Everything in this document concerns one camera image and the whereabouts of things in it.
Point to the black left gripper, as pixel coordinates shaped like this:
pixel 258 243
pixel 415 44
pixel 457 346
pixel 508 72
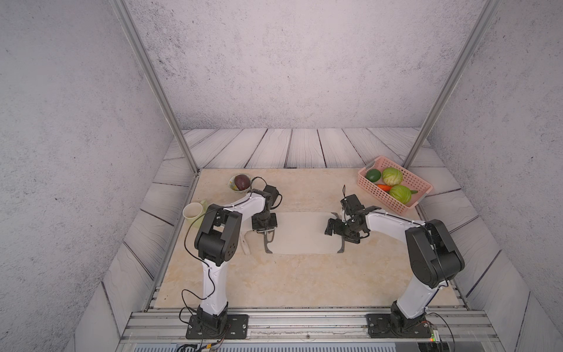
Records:
pixel 273 224

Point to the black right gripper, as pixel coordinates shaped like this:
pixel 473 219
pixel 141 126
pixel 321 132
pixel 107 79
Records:
pixel 336 230

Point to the white grey-rimmed cutting board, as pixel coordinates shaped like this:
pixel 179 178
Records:
pixel 303 233

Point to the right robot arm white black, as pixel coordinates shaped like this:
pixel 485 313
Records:
pixel 433 255

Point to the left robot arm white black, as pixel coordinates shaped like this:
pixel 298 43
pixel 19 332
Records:
pixel 216 243

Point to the orange carrot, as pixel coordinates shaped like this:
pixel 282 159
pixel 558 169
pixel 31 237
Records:
pixel 384 187

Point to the dark green avocado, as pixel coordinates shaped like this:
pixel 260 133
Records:
pixel 373 175

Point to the pink plastic basket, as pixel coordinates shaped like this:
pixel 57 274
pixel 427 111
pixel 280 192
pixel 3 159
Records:
pixel 420 188

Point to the green cabbage front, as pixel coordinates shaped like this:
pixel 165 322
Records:
pixel 401 193

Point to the green cabbage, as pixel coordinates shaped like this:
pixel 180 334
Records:
pixel 392 176
pixel 401 193

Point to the dark purple fruit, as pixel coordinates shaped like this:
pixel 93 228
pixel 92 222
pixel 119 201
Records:
pixel 242 182

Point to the small floral bowl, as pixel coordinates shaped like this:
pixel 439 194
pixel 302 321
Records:
pixel 232 186

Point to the green cabbage back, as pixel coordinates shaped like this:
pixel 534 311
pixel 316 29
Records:
pixel 392 176

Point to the light green mug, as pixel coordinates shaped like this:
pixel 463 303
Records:
pixel 194 213

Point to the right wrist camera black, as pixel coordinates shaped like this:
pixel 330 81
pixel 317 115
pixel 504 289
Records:
pixel 351 205

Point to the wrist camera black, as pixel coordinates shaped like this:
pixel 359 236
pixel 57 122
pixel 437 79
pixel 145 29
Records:
pixel 351 205
pixel 273 197

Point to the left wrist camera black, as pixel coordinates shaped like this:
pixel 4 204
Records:
pixel 273 197

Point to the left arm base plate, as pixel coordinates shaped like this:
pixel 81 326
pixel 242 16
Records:
pixel 210 327

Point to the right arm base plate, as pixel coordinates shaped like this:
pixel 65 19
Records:
pixel 396 326

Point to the aluminium rail frame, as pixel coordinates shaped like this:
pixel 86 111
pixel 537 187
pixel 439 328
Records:
pixel 453 325

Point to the right metal corner post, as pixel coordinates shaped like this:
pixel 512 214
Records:
pixel 483 21

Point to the metal corner post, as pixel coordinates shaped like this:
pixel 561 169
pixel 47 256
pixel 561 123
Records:
pixel 483 21
pixel 122 12

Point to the left metal corner post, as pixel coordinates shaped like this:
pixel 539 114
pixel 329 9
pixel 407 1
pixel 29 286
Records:
pixel 122 12

